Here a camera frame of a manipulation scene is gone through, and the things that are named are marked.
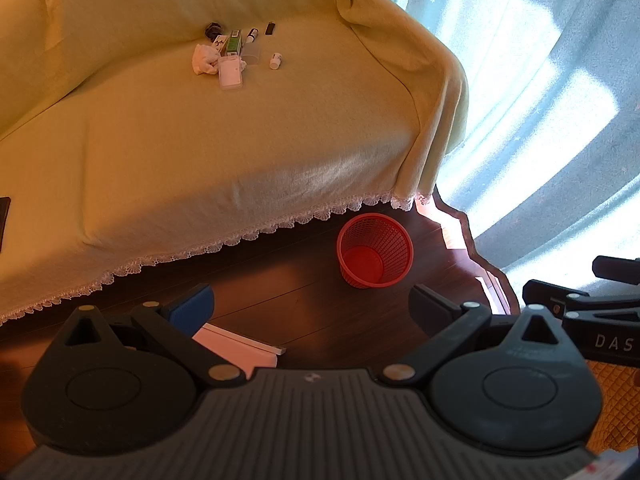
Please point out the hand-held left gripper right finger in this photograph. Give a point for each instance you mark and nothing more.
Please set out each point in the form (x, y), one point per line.
(427, 305)

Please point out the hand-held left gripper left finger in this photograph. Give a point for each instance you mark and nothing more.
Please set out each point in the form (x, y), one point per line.
(192, 307)

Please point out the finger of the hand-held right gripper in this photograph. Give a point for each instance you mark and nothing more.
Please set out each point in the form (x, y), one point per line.
(615, 267)
(555, 292)

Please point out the red plastic mesh basket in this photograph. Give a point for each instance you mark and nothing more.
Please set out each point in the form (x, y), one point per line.
(375, 252)

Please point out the white plastic case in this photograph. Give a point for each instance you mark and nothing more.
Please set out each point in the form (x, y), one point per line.
(230, 74)

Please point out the white tissue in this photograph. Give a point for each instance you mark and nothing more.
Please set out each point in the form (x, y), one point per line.
(205, 59)
(242, 64)

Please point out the white pill bottle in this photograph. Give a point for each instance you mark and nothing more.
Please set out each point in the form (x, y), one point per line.
(275, 61)

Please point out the white medicine carton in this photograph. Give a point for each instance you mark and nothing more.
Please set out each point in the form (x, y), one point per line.
(219, 43)

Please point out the green medicine carton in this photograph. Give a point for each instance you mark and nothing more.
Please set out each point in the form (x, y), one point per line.
(233, 42)

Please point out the small dark bottle white cap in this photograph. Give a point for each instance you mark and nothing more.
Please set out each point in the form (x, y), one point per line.
(250, 36)

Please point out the small dark round container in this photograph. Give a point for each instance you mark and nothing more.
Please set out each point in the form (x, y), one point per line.
(212, 28)

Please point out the black lighter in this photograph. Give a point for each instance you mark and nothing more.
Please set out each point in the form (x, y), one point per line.
(270, 28)

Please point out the orange quilted cushion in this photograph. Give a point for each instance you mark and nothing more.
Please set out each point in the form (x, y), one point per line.
(615, 400)

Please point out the white flat box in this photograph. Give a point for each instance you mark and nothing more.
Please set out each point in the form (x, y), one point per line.
(240, 352)

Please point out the dark wooden scalloped table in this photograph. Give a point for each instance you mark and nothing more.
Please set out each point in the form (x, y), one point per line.
(470, 240)

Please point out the yellow covered sofa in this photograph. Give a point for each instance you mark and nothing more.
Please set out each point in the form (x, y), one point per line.
(200, 160)

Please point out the light blue star curtain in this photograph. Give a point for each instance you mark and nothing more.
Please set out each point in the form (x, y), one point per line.
(525, 85)

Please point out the black phone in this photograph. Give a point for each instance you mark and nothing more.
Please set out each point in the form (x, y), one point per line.
(4, 222)

